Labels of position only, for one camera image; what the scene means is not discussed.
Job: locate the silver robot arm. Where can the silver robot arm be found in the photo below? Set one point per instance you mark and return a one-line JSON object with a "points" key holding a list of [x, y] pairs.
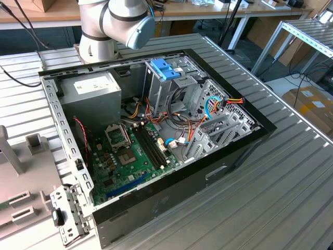
{"points": [[91, 28]]}

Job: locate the grey metal disk bay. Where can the grey metal disk bay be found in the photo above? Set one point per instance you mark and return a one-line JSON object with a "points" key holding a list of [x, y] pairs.
{"points": [[208, 145]]}

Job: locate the black RAM slot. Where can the black RAM slot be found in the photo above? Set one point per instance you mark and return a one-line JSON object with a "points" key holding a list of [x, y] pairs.
{"points": [[155, 145], [148, 148]]}

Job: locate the grey metal drive cage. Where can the grey metal drive cage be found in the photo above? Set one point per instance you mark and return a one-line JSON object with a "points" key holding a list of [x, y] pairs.
{"points": [[161, 91]]}

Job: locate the thin metal locking lever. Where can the thin metal locking lever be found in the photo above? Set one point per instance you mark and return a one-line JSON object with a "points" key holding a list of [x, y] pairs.
{"points": [[127, 136]]}

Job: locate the green motherboard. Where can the green motherboard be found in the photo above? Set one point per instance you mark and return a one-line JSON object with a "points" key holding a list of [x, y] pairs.
{"points": [[145, 169]]}

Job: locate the CPU socket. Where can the CPU socket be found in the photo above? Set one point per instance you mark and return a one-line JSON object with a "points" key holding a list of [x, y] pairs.
{"points": [[126, 157]]}

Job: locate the blue plastic drive latch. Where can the blue plastic drive latch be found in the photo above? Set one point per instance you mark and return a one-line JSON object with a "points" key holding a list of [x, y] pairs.
{"points": [[162, 69]]}

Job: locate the blue expansion slot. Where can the blue expansion slot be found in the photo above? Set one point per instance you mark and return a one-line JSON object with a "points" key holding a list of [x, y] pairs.
{"points": [[127, 185]]}

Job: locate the black open PC case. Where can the black open PC case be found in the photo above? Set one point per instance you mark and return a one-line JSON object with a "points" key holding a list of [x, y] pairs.
{"points": [[169, 203]]}

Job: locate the grey power supply box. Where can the grey power supply box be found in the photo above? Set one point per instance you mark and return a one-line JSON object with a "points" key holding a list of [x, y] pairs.
{"points": [[91, 104]]}

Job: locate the black case fan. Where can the black case fan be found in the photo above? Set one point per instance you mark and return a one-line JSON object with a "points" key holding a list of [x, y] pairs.
{"points": [[79, 145]]}

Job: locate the large brown cardboard box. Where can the large brown cardboard box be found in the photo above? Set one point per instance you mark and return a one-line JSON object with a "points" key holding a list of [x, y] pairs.
{"points": [[262, 31]]}

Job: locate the grey parts rack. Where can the grey parts rack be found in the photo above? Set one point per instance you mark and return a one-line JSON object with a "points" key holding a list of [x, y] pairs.
{"points": [[33, 172]]}

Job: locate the cardboard box yellow tape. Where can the cardboard box yellow tape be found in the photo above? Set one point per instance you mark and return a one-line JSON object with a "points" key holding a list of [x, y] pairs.
{"points": [[312, 114]]}

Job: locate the metal slat rack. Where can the metal slat rack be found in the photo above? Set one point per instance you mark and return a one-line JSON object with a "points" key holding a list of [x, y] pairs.
{"points": [[304, 28]]}

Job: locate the small brown cardboard box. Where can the small brown cardboard box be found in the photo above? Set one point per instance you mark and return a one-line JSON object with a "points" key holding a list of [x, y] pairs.
{"points": [[43, 4]]}

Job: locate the green circuit card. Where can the green circuit card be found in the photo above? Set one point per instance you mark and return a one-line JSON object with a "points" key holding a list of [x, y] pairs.
{"points": [[3, 205]]}

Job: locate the metal expansion bracket flap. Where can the metal expansion bracket flap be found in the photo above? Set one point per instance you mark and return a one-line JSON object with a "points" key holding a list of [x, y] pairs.
{"points": [[75, 205]]}

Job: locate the wooden desk white frame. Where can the wooden desk white frame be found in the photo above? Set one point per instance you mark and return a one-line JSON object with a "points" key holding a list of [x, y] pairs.
{"points": [[208, 10]]}

